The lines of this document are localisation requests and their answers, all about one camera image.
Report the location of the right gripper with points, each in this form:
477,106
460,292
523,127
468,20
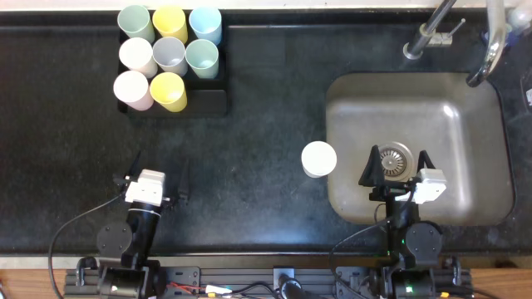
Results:
382,193

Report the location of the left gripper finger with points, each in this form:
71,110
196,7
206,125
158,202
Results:
133,170
184,182

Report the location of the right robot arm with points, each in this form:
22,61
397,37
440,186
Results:
422,243

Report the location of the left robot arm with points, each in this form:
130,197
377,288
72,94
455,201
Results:
141,232

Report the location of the steel sink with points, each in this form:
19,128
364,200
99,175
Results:
457,124

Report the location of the white cup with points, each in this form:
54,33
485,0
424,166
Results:
135,54
318,159

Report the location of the black tray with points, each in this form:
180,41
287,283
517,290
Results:
208,104

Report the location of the pink cup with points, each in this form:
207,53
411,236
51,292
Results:
131,87

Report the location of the yellow cup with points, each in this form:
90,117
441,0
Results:
166,88
168,21

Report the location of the grey cup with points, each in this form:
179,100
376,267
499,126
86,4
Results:
168,53

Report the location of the steel tap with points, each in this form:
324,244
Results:
415,43

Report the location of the green cup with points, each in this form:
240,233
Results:
134,21
201,56

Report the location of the blue cup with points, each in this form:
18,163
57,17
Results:
204,21

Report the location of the blue soap bottle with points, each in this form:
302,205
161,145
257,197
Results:
520,17

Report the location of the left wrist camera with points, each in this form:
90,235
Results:
145,189

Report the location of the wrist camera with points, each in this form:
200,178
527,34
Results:
430,184
145,189

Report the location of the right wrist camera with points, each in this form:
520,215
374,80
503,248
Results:
430,184

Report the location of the mounting rail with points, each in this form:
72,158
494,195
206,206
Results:
232,278

